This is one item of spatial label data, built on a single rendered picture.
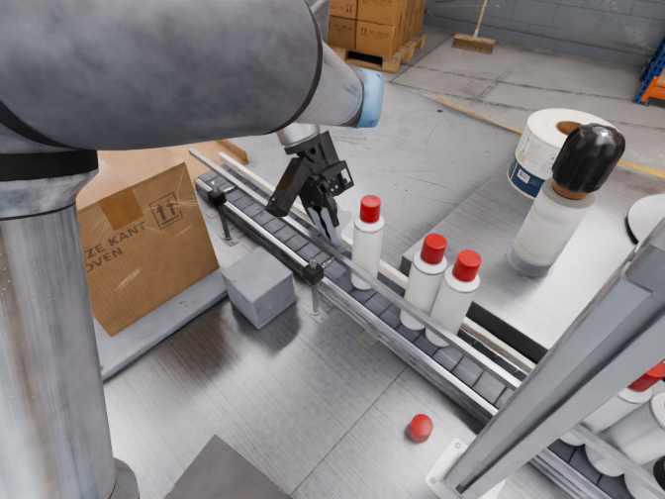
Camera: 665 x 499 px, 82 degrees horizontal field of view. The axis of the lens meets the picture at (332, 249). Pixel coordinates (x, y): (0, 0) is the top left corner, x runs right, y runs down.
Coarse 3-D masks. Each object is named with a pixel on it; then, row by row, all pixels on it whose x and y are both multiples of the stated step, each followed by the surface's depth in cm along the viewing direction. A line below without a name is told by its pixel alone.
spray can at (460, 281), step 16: (464, 256) 53; (480, 256) 53; (448, 272) 56; (464, 272) 53; (448, 288) 56; (464, 288) 54; (448, 304) 57; (464, 304) 57; (448, 320) 60; (432, 336) 65
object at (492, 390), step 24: (240, 192) 95; (264, 192) 95; (264, 216) 89; (288, 240) 84; (336, 264) 79; (384, 312) 71; (408, 336) 68; (456, 336) 68; (456, 360) 64; (504, 360) 64; (480, 384) 62; (504, 384) 62; (576, 456) 54; (600, 480) 52
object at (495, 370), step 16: (208, 160) 90; (224, 176) 87; (288, 224) 76; (320, 240) 72; (336, 256) 70; (352, 272) 68; (384, 288) 65; (400, 304) 63; (432, 320) 60; (448, 336) 58; (464, 352) 57; (496, 368) 55; (512, 384) 53; (576, 432) 49; (592, 448) 49; (608, 448) 48; (624, 464) 46; (640, 480) 46
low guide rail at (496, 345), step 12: (228, 156) 100; (240, 168) 96; (252, 180) 95; (348, 240) 79; (384, 264) 74; (396, 276) 73; (468, 324) 65; (480, 336) 64; (492, 336) 64; (492, 348) 64; (504, 348) 62; (516, 360) 61; (528, 360) 61; (528, 372) 61
